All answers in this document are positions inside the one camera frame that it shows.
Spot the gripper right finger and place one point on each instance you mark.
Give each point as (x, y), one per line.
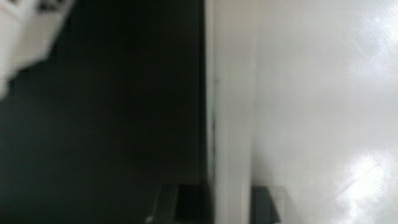
(267, 205)

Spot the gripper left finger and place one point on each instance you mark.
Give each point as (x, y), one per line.
(183, 205)

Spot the white square table top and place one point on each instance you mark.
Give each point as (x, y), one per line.
(302, 68)

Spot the white table leg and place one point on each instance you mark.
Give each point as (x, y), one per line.
(32, 19)

